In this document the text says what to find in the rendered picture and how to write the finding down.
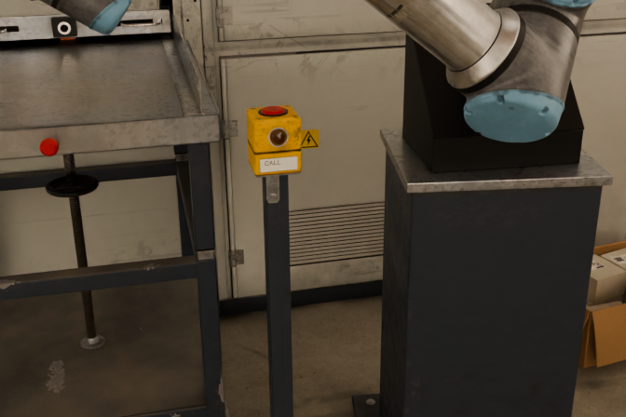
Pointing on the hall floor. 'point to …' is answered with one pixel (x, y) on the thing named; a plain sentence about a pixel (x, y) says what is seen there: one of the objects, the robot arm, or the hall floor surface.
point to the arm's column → (483, 300)
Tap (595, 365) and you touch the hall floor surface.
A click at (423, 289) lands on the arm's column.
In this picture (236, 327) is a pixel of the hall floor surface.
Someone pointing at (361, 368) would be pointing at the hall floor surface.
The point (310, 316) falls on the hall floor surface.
